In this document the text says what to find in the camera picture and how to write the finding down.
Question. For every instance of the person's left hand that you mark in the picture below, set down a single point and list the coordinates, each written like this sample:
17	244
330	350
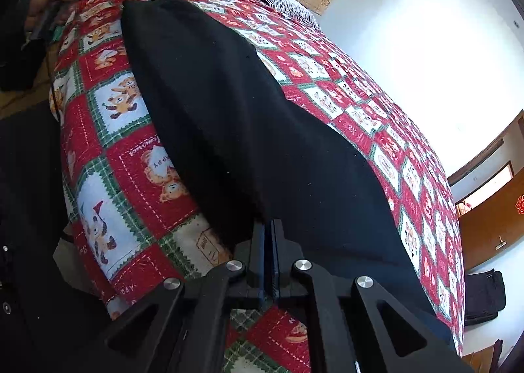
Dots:
61	2

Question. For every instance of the black bag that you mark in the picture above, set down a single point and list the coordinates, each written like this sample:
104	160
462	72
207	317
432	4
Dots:
485	295

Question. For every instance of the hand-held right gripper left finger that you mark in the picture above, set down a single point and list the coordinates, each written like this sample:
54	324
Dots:
258	270

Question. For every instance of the black pants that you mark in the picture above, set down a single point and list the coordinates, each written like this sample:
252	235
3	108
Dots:
245	131

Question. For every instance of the person's dark clothing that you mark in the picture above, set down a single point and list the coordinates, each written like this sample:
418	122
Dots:
32	233

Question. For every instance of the red door ornament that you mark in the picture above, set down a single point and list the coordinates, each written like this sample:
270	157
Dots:
520	207

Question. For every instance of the red checked printed bed cover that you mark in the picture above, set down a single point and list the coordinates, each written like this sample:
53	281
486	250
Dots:
123	176

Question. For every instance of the brown door frame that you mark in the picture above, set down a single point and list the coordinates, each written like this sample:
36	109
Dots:
479	162

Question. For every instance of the wooden cabinet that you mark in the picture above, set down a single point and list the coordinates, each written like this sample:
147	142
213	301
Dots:
481	358

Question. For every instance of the striped pillow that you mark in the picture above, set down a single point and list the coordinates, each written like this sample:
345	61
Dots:
282	2

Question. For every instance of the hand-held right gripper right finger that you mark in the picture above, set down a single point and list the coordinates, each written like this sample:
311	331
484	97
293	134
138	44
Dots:
286	274

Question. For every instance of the brown wooden door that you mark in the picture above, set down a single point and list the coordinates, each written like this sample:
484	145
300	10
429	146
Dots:
487	229

